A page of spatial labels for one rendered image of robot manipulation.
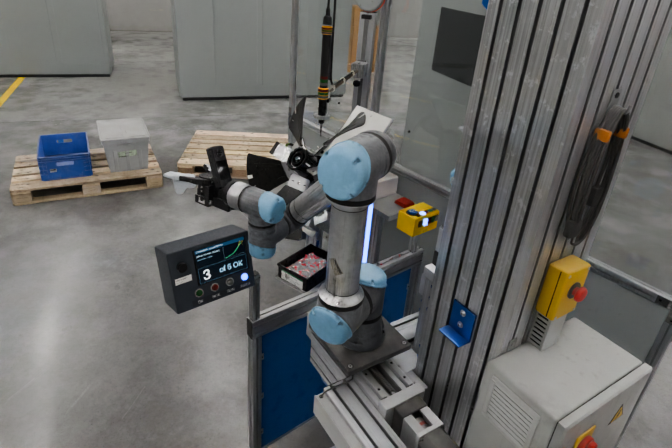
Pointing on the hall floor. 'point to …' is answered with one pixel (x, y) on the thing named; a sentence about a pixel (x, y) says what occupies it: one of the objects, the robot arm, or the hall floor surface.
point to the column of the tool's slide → (365, 58)
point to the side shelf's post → (376, 239)
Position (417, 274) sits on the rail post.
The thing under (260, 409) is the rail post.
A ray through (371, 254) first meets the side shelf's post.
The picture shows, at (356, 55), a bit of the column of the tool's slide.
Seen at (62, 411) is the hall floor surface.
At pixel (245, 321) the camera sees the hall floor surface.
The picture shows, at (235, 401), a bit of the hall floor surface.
